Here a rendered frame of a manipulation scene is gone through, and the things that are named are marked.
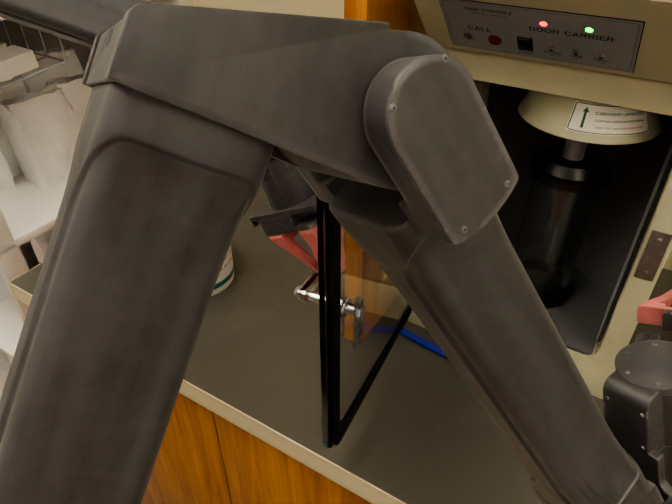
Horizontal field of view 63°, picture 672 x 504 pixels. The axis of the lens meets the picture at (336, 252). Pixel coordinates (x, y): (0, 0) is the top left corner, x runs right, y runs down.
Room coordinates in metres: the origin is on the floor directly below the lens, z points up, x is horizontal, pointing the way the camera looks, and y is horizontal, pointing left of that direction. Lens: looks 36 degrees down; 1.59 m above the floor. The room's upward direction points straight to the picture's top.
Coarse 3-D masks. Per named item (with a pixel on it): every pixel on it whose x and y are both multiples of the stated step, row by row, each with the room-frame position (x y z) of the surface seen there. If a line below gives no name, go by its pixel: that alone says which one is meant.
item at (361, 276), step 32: (320, 224) 0.40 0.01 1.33; (320, 256) 0.40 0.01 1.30; (352, 256) 0.45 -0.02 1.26; (320, 288) 0.40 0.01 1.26; (352, 288) 0.45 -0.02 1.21; (384, 288) 0.54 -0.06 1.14; (320, 320) 0.40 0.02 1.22; (352, 320) 0.46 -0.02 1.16; (384, 320) 0.55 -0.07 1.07; (320, 352) 0.40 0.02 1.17; (352, 352) 0.46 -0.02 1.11; (352, 384) 0.46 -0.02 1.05
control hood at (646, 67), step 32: (416, 0) 0.62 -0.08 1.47; (480, 0) 0.57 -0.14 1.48; (512, 0) 0.55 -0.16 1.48; (544, 0) 0.53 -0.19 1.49; (576, 0) 0.51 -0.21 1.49; (608, 0) 0.50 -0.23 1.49; (640, 0) 0.48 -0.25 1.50; (448, 32) 0.63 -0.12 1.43; (576, 64) 0.58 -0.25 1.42; (640, 64) 0.53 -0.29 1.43
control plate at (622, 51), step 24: (456, 0) 0.59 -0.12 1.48; (456, 24) 0.61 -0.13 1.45; (480, 24) 0.60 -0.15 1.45; (504, 24) 0.58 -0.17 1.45; (528, 24) 0.56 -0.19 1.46; (552, 24) 0.55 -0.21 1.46; (576, 24) 0.53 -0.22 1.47; (600, 24) 0.52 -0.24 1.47; (624, 24) 0.51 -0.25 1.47; (480, 48) 0.63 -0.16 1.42; (504, 48) 0.61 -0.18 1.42; (600, 48) 0.54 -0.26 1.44; (624, 48) 0.53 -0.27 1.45
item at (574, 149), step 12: (576, 144) 0.67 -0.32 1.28; (540, 156) 0.70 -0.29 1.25; (552, 156) 0.69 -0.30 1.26; (564, 156) 0.68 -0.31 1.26; (576, 156) 0.67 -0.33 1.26; (588, 156) 0.69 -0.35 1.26; (540, 168) 0.68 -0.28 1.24; (552, 168) 0.66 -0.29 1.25; (564, 168) 0.66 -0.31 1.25; (576, 168) 0.65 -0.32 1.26; (588, 168) 0.65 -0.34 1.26; (600, 168) 0.66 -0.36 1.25; (576, 180) 0.64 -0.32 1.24; (588, 180) 0.64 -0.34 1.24
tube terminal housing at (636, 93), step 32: (480, 64) 0.66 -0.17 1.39; (512, 64) 0.64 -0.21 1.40; (544, 64) 0.62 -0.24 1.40; (576, 96) 0.60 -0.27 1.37; (608, 96) 0.58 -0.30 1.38; (640, 96) 0.57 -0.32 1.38; (640, 256) 0.54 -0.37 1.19; (640, 288) 0.53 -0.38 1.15; (416, 320) 0.68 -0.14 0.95; (576, 352) 0.55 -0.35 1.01; (608, 352) 0.53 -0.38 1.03
